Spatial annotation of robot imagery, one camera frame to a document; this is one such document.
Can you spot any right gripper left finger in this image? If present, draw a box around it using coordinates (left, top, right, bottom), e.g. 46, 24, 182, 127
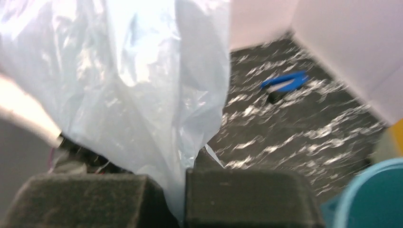
0, 174, 179, 228

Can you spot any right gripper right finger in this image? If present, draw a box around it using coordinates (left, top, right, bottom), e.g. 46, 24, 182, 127
184, 149, 325, 228

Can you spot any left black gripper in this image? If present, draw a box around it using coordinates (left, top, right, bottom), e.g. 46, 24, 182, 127
52, 134, 132, 174

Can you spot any light blue plastic bag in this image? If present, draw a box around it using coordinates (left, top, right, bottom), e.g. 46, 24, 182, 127
0, 0, 230, 220

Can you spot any teal plastic trash bin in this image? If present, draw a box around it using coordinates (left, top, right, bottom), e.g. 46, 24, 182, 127
320, 158, 403, 228

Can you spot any blue stapler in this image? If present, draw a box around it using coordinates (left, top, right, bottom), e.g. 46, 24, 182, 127
259, 71, 309, 104

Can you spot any white drawer box orange front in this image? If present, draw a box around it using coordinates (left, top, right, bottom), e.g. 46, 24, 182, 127
369, 119, 403, 164

